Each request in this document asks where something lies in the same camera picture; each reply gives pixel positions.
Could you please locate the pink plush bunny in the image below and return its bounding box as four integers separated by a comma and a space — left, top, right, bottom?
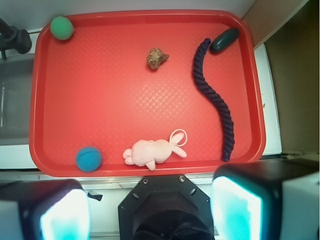
122, 129, 188, 171

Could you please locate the blue foam ball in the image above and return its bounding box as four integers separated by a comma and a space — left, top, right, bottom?
76, 147, 102, 172

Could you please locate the black clamp mount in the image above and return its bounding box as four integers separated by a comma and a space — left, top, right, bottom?
0, 19, 32, 61

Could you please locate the red plastic tray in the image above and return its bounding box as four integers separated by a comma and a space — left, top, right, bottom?
29, 10, 266, 177

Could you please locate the brown rock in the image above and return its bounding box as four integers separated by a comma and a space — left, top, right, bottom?
146, 47, 169, 70

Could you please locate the green textured ball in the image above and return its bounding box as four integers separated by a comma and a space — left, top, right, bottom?
50, 16, 74, 41

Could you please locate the dark green oval stone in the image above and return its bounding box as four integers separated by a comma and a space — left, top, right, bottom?
209, 27, 240, 54

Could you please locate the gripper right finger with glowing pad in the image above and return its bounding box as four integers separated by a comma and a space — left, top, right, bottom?
210, 158, 320, 240

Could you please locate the dark blue twisted rope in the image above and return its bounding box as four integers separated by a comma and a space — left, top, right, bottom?
192, 37, 236, 163

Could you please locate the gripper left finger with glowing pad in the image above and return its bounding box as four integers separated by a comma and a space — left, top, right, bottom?
0, 179, 91, 240

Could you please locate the black octagonal camera mount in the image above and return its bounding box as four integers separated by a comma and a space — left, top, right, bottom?
118, 175, 215, 240

